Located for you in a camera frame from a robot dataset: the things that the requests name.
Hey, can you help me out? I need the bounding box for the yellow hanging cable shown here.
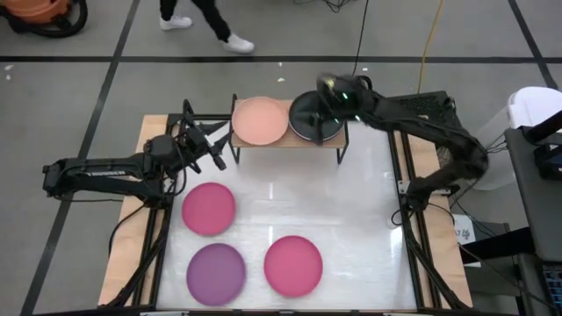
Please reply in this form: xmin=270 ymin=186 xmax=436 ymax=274
xmin=416 ymin=0 xmax=445 ymax=94

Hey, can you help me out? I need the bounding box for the white trash bin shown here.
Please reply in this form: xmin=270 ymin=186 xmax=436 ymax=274
xmin=476 ymin=86 xmax=562 ymax=190

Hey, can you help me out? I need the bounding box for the black hanging cable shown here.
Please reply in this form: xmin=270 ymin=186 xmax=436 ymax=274
xmin=349 ymin=0 xmax=371 ymax=80

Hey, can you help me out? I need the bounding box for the person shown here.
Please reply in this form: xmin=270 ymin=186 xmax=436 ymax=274
xmin=158 ymin=0 xmax=256 ymax=55

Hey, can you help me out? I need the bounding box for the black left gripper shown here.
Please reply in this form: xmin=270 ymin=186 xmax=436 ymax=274
xmin=147 ymin=121 xmax=233 ymax=176

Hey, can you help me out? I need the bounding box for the black metal table frame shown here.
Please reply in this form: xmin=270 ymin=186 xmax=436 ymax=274
xmin=104 ymin=98 xmax=473 ymax=311

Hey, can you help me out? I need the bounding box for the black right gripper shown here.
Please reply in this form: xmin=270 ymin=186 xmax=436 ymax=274
xmin=309 ymin=75 xmax=375 ymax=147

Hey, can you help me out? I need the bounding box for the backlit keyboard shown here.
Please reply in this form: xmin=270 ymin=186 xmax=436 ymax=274
xmin=542 ymin=262 xmax=562 ymax=311

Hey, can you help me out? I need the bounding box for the black computer box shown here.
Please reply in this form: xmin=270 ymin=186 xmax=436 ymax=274
xmin=388 ymin=90 xmax=462 ymax=149

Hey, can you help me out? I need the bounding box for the dark grey plate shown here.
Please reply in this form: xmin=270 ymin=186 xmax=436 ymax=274
xmin=288 ymin=90 xmax=346 ymax=143

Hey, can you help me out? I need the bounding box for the purple plate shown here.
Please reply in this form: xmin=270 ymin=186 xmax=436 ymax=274
xmin=185 ymin=242 xmax=247 ymax=307

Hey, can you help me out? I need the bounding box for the black device box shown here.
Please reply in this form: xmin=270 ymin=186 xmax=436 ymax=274
xmin=533 ymin=142 xmax=562 ymax=180

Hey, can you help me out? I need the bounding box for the wooden shelf with black frame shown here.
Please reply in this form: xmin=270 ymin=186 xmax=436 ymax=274
xmin=227 ymin=93 xmax=349 ymax=166

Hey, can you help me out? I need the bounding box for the pink plate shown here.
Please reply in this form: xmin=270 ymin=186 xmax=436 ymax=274
xmin=181 ymin=182 xmax=237 ymax=237
xmin=263 ymin=234 xmax=324 ymax=298

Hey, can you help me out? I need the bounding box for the white paper label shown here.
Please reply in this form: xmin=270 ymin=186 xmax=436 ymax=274
xmin=453 ymin=213 xmax=476 ymax=245

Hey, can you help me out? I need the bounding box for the person's white shoe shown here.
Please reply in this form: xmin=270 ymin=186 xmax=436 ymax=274
xmin=221 ymin=33 xmax=256 ymax=55
xmin=159 ymin=15 xmax=193 ymax=32

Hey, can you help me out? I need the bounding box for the orange shop vacuum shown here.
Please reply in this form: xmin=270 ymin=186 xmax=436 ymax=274
xmin=0 ymin=0 xmax=89 ymax=40

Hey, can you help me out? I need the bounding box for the peach plate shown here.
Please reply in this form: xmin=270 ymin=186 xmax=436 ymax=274
xmin=231 ymin=96 xmax=291 ymax=147

